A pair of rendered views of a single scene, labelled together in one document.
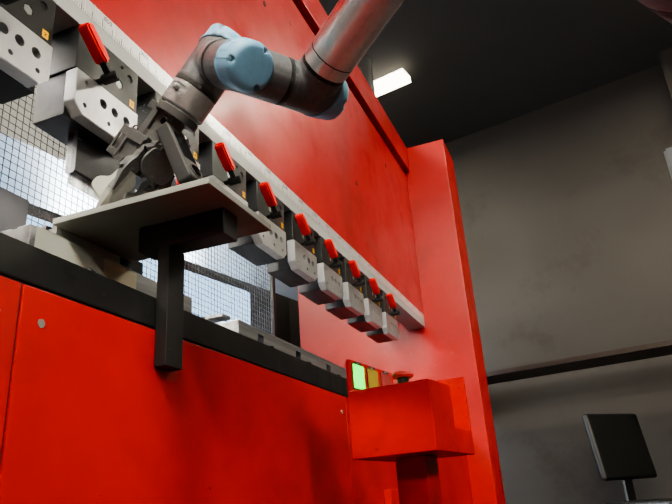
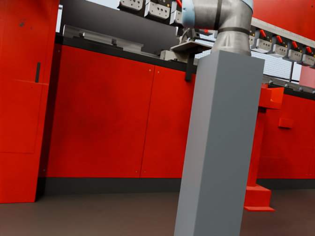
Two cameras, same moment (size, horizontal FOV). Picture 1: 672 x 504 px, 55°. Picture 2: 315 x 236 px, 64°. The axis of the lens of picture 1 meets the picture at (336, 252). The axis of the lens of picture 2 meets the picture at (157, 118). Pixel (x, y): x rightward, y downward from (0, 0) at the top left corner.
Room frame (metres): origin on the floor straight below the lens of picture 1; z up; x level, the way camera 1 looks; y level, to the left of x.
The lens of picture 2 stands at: (-0.47, -0.83, 0.54)
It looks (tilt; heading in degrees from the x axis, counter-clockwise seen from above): 2 degrees down; 44
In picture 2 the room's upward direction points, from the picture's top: 8 degrees clockwise
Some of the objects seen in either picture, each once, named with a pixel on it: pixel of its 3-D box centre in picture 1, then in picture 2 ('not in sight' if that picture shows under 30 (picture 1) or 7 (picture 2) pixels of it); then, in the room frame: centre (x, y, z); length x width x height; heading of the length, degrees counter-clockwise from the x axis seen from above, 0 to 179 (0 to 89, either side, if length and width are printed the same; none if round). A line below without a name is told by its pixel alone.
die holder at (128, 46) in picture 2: not in sight; (104, 43); (0.42, 0.58, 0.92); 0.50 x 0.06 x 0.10; 160
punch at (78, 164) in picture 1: (92, 170); (182, 33); (0.93, 0.39, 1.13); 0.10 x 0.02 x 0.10; 160
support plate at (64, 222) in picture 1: (166, 224); (191, 47); (0.88, 0.25, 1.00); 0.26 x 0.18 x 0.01; 70
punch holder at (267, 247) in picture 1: (257, 223); (244, 35); (1.47, 0.19, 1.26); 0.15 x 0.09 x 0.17; 160
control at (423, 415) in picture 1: (410, 407); (262, 94); (1.25, -0.12, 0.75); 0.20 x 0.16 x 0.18; 152
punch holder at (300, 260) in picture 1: (291, 249); (261, 40); (1.66, 0.12, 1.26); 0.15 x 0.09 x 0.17; 160
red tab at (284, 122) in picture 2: (397, 503); (285, 123); (1.84, -0.11, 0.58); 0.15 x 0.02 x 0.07; 160
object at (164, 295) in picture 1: (186, 291); (192, 63); (0.87, 0.22, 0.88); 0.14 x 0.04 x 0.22; 70
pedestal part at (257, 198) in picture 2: not in sight; (250, 195); (1.24, -0.15, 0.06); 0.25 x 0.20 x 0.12; 62
